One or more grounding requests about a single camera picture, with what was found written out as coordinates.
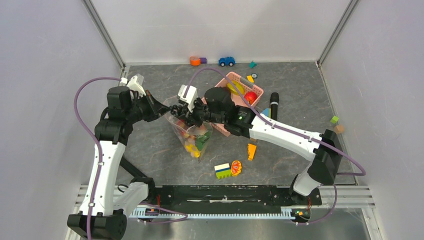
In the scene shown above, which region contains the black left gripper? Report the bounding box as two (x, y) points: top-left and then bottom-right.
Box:
(125, 89), (170, 124)

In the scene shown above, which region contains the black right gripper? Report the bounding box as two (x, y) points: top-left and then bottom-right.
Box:
(179, 97), (226, 128)

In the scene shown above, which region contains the yellow star fruit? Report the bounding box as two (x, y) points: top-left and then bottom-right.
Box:
(226, 80), (245, 97)

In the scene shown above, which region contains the small red apple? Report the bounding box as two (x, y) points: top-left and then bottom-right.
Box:
(244, 91), (258, 105)

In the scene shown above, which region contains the green white bok choy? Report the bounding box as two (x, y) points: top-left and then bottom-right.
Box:
(194, 131), (212, 152)

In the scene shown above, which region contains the clear zip top bag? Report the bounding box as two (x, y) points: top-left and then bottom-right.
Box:
(165, 112), (213, 161)

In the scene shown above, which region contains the red lychee bunch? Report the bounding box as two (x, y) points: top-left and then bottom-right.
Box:
(176, 120), (200, 139)

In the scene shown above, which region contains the black grape bunch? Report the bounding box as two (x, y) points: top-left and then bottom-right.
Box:
(169, 104), (190, 122)

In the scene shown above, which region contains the yellow lemon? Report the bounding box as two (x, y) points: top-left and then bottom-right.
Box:
(184, 141), (201, 158)

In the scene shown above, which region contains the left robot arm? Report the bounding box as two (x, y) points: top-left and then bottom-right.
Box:
(67, 86), (169, 240)

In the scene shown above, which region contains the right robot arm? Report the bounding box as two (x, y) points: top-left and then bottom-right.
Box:
(170, 85), (342, 204)

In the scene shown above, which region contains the pink plastic basket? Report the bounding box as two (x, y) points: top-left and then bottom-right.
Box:
(201, 71), (265, 138)

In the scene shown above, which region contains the yellow rectangular block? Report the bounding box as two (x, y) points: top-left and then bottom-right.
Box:
(246, 75), (255, 83)

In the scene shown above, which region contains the blue toy car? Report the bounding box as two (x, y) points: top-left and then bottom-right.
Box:
(218, 56), (236, 67)

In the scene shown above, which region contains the red blue yellow brick block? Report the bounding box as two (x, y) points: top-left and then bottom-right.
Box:
(261, 108), (271, 118)

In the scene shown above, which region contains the teal wedge block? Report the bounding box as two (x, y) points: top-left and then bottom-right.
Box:
(249, 61), (257, 69)

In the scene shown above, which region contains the orange yellow toy piece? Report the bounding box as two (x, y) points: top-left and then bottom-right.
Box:
(247, 143), (257, 161)

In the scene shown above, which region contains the black microphone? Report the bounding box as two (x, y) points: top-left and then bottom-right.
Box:
(269, 92), (280, 121)

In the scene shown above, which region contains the orange round patterned toy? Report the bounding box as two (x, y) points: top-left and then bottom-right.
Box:
(230, 160), (242, 177)

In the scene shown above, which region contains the white blue green brick stack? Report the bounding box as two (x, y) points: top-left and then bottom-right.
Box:
(214, 163), (232, 179)

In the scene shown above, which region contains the green cube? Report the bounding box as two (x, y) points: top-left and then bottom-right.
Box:
(330, 115), (339, 124)

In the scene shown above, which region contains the tan wooden cube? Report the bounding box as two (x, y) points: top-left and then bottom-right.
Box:
(333, 124), (345, 134)

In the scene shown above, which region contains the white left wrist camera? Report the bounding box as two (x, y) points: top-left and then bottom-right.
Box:
(118, 73), (146, 97)

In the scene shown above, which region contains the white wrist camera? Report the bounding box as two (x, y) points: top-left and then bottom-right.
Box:
(177, 84), (198, 113)
(118, 73), (146, 97)

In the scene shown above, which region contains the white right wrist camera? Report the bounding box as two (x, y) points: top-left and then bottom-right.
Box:
(177, 84), (198, 113)

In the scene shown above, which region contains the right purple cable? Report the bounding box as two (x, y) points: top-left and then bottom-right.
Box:
(183, 67), (367, 227)

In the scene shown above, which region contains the purple cable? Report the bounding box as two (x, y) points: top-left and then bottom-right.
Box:
(73, 76), (189, 240)
(183, 67), (367, 227)

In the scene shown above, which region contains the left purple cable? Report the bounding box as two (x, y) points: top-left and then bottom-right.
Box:
(73, 76), (189, 240)

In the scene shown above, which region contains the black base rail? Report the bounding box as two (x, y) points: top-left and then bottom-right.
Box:
(146, 185), (322, 214)

